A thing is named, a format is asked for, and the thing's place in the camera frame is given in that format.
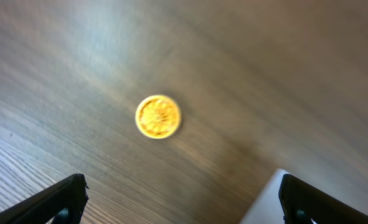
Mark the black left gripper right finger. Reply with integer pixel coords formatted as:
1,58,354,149
279,174,368,224

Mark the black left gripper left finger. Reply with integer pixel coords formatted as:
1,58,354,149
0,174,88,224

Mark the yellow round toy wheel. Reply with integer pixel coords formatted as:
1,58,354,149
134,95,182,139

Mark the white cardboard box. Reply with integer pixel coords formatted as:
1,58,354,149
238,168,317,224

